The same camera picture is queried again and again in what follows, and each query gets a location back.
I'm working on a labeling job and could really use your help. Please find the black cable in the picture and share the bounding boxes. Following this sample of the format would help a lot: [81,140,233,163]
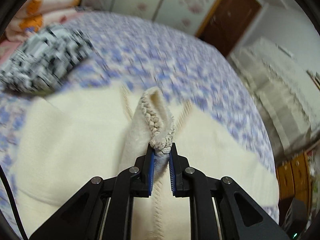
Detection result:
[0,164,28,240]

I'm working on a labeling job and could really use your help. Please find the cream knit cardigan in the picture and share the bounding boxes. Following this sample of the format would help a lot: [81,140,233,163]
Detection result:
[8,83,281,240]

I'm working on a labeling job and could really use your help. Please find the beige covered furniture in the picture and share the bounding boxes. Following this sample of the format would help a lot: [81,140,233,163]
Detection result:
[228,37,319,162]

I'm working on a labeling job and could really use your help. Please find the rolled bear print quilt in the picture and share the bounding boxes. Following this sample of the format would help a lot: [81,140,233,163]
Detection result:
[5,0,81,42]

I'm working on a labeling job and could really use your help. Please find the dark wooden door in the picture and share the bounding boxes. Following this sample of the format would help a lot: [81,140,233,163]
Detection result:
[196,0,261,57]

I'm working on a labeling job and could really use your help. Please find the orange wooden drawer cabinet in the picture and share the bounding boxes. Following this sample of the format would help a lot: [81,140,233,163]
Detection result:
[276,152,311,210]

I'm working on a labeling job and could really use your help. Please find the black white folded garment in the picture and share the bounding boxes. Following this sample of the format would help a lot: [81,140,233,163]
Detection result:
[1,24,93,93]

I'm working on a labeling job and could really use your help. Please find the purple cat print blanket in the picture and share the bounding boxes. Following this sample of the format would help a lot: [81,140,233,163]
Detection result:
[1,11,279,233]

